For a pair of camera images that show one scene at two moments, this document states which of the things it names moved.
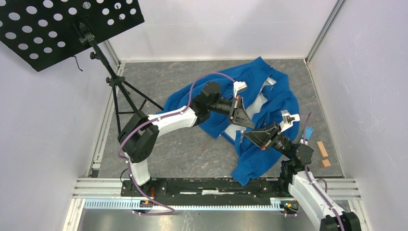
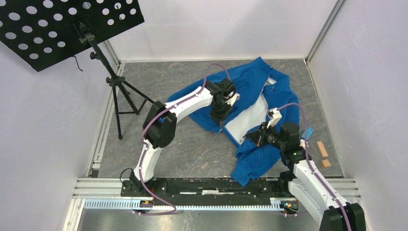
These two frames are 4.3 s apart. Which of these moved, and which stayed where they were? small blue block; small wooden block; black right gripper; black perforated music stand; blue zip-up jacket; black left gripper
Moved: blue zip-up jacket; black left gripper
Stayed: black perforated music stand; small wooden block; black right gripper; small blue block
